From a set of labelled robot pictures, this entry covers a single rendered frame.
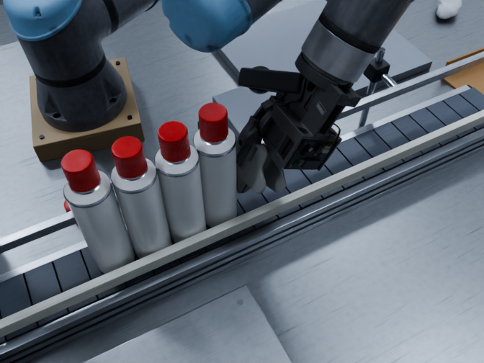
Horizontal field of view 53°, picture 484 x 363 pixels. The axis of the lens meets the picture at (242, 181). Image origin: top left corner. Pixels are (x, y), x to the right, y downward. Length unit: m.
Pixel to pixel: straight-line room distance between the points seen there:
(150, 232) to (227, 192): 0.11
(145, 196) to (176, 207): 0.06
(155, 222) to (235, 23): 0.26
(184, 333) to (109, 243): 0.14
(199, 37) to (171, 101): 0.50
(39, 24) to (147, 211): 0.32
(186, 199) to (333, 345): 0.27
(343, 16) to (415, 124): 0.39
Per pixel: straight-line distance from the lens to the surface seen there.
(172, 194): 0.58
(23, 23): 0.77
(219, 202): 0.64
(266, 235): 0.70
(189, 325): 0.63
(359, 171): 0.74
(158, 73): 1.03
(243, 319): 0.63
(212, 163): 0.58
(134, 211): 0.58
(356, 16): 0.53
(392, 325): 0.71
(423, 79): 0.84
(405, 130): 0.86
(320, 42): 0.55
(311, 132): 0.56
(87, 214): 0.56
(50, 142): 0.87
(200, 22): 0.46
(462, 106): 0.94
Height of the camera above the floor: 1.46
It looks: 51 degrees down
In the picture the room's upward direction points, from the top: straight up
